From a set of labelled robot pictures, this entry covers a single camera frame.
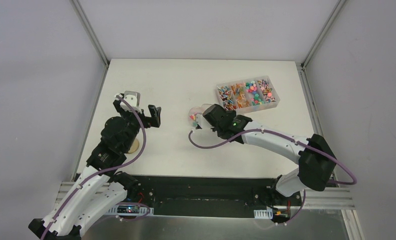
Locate compartmented candy tray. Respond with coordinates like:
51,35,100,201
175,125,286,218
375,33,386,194
215,75,280,115

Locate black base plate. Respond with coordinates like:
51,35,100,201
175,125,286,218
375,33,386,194
74,173,314,219

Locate wooden jar lid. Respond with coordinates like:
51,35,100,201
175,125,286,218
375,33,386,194
127,139,140,154

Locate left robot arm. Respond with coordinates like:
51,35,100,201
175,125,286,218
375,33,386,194
29,95,161,240

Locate clear plastic jar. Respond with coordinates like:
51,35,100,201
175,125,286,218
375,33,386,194
187,106,204,128

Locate slotted cable duct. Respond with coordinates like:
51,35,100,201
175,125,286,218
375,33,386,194
104,203,154,217
253,208,273,220

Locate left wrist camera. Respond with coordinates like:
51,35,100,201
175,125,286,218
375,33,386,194
123,90,141,107

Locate right slotted cable duct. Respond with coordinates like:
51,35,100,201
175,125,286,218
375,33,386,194
253,208,273,220

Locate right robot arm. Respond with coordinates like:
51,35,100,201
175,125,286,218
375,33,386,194
196,104,336,205

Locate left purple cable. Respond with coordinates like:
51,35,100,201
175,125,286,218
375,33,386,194
43,94,150,240

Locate left slotted cable duct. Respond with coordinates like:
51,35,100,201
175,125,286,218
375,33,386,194
104,203,154,217

